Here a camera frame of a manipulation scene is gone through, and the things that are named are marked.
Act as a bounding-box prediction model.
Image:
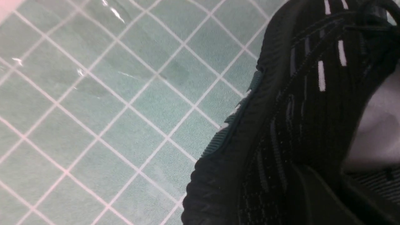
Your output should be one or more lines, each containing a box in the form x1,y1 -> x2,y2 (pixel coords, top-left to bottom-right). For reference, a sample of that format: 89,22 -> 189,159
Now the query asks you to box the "black knit sneaker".
181,0 -> 399,225

